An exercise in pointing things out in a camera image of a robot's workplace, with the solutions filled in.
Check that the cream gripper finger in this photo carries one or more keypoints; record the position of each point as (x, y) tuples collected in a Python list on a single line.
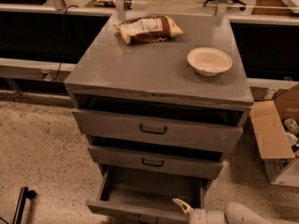
[(186, 209)]

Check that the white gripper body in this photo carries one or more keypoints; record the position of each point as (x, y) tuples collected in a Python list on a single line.
[(199, 216)]

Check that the grey bottom drawer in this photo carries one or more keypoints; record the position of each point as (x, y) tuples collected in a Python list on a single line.
[(147, 197)]

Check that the grey drawer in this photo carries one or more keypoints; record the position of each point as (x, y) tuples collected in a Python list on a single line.
[(168, 132), (155, 162), (147, 197)]

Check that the grey middle drawer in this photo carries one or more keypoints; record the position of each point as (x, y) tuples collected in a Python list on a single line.
[(155, 162)]

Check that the grey top drawer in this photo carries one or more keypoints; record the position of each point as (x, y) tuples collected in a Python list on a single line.
[(168, 132)]

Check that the grey drawer cabinet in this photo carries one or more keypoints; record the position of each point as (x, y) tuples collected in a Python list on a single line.
[(155, 80)]

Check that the open cardboard box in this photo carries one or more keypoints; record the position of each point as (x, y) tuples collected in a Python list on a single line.
[(280, 157)]

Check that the white paper bowl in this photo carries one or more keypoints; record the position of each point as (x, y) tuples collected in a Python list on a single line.
[(209, 62)]

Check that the black floor stand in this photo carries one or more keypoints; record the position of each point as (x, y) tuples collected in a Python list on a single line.
[(25, 194)]

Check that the brown snack bag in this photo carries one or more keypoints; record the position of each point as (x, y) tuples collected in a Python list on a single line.
[(149, 29)]

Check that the wooden table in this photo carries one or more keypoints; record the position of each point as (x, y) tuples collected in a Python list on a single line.
[(272, 7)]

